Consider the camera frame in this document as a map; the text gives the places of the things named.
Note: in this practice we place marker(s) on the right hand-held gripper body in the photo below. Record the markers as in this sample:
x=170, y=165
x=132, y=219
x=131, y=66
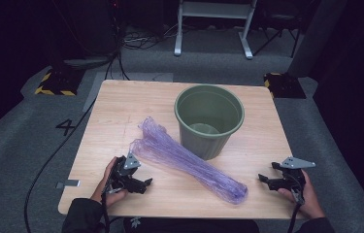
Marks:
x=288, y=183

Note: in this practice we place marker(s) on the green plastic bin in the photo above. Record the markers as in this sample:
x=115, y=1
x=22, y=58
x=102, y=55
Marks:
x=208, y=106

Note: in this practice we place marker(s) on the black chair legs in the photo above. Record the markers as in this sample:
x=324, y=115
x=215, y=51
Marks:
x=280, y=29

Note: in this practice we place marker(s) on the grey pillar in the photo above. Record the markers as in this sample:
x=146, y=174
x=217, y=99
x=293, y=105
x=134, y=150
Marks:
x=315, y=39

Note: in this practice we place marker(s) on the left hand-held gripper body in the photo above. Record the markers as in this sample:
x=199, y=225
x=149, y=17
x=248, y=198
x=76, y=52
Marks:
x=127, y=181

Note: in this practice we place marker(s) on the grey tape strip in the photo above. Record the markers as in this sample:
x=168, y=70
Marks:
x=69, y=183

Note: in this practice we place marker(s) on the person's right hand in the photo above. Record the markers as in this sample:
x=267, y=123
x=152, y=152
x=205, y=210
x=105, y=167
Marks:
x=310, y=204

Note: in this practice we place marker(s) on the black yellow striped base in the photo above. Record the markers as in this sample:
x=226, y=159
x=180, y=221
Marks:
x=284, y=85
x=59, y=82

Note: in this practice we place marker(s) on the white metal stand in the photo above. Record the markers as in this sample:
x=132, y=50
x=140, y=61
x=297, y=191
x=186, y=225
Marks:
x=215, y=9

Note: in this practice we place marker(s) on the person's left hand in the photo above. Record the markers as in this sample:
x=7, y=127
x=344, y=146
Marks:
x=103, y=191

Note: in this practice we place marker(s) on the purple plastic bag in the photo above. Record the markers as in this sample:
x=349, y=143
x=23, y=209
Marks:
x=182, y=158

